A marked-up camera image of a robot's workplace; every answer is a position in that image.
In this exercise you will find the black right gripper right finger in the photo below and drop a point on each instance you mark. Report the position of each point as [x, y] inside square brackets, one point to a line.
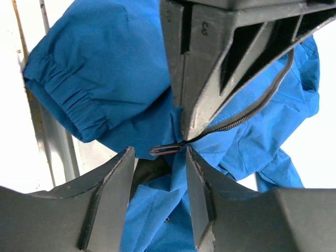
[227, 216]

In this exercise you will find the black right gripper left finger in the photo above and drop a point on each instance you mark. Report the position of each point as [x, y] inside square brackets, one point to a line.
[84, 214]

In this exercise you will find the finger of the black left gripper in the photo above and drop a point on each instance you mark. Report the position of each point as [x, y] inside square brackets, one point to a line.
[176, 17]
[231, 42]

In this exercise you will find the blue zip-up jacket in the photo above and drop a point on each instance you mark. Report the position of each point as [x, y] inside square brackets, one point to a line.
[102, 72]

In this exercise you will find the aluminium table front rail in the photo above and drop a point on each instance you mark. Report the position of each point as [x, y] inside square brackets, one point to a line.
[54, 142]

